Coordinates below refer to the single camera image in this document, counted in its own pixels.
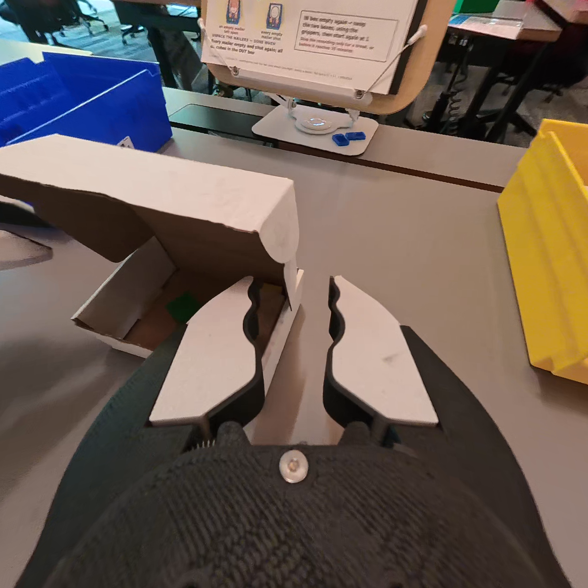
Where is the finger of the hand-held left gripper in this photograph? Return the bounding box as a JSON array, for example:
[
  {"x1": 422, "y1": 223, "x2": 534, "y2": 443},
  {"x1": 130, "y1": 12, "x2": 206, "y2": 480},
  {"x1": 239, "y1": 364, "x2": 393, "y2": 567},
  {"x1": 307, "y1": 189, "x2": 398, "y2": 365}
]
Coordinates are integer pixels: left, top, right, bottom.
[{"x1": 0, "y1": 202, "x2": 53, "y2": 272}]

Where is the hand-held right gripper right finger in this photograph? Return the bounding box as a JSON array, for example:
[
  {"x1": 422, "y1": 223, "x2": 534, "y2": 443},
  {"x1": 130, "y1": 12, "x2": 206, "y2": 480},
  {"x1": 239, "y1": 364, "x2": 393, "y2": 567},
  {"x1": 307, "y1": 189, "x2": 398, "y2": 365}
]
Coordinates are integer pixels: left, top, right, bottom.
[{"x1": 322, "y1": 275, "x2": 440, "y2": 448}]

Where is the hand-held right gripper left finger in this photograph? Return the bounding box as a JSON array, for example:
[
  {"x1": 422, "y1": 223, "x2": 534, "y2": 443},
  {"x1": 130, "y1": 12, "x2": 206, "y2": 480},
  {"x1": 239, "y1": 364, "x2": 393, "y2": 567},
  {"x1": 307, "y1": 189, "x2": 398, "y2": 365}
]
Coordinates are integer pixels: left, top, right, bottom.
[{"x1": 148, "y1": 275, "x2": 266, "y2": 453}]

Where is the green wooden cube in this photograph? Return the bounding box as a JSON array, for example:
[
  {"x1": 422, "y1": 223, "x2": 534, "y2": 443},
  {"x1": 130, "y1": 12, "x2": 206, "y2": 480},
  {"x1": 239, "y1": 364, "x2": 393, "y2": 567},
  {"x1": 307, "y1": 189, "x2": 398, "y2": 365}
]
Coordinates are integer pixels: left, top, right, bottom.
[{"x1": 165, "y1": 292, "x2": 204, "y2": 325}]

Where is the white cardboard mailer box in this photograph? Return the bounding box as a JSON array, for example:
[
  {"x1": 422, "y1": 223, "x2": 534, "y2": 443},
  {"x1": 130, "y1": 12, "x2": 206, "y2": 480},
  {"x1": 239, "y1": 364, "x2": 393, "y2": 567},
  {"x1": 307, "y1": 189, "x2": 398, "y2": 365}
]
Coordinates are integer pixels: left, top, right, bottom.
[{"x1": 0, "y1": 133, "x2": 305, "y2": 360}]

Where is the blue plastic bin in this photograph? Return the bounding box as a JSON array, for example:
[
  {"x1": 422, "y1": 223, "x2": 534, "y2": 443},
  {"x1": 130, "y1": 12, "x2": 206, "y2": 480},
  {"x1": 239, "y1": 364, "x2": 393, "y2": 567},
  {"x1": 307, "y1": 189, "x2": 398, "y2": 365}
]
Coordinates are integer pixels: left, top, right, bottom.
[{"x1": 0, "y1": 51, "x2": 174, "y2": 153}]

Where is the yellow plastic bin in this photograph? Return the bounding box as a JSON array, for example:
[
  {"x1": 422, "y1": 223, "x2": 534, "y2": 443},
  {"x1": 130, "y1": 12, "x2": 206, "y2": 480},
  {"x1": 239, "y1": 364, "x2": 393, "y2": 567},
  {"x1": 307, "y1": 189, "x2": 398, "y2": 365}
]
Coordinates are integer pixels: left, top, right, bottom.
[{"x1": 497, "y1": 118, "x2": 588, "y2": 386}]

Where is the black office chair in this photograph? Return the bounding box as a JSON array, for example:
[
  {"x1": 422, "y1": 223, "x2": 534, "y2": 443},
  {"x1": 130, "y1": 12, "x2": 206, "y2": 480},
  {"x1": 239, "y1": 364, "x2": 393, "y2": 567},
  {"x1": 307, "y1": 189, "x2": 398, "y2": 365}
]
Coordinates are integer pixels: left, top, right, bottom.
[{"x1": 0, "y1": 0, "x2": 111, "y2": 45}]

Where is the white display stand base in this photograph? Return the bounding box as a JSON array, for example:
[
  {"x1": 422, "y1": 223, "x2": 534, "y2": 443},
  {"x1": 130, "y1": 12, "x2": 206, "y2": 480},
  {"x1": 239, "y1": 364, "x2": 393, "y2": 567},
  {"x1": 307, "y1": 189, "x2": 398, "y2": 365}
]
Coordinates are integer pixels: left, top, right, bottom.
[{"x1": 251, "y1": 104, "x2": 380, "y2": 157}]

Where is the instruction sheet on clipboard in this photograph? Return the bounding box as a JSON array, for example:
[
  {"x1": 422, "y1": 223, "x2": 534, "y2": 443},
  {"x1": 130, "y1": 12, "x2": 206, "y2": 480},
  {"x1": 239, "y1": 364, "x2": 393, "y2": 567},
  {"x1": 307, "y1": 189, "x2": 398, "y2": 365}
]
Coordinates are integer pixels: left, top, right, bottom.
[{"x1": 199, "y1": 0, "x2": 433, "y2": 116}]

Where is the grey office desk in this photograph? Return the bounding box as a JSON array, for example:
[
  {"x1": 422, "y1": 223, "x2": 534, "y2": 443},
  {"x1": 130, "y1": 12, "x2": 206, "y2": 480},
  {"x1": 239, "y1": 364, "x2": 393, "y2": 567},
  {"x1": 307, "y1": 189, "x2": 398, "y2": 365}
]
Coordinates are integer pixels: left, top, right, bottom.
[{"x1": 436, "y1": 0, "x2": 568, "y2": 138}]

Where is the black coiled cable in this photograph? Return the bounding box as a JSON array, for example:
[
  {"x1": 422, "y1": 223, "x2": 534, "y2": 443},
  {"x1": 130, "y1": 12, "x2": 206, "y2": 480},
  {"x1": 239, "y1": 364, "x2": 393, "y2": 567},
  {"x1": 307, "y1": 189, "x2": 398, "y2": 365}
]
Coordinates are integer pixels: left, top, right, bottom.
[{"x1": 447, "y1": 69, "x2": 461, "y2": 121}]

